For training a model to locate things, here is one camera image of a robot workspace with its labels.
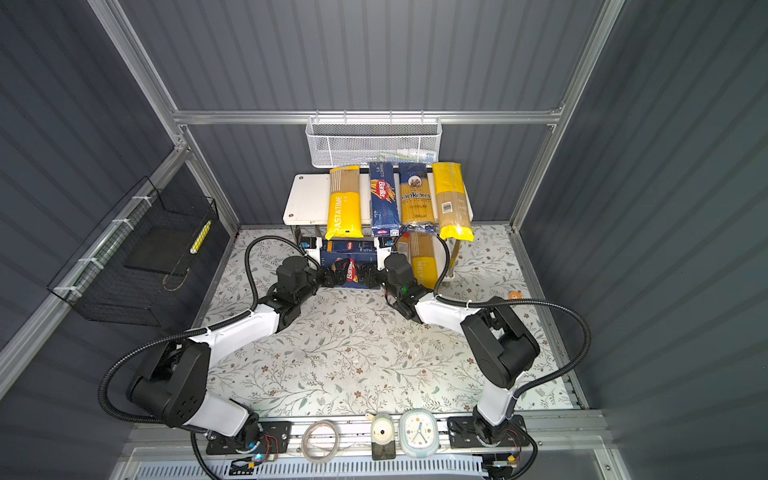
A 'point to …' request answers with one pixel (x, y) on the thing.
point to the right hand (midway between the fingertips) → (366, 262)
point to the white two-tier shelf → (307, 201)
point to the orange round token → (515, 295)
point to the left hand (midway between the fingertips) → (338, 259)
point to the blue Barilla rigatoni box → (358, 251)
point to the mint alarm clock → (419, 432)
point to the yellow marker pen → (198, 241)
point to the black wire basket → (133, 268)
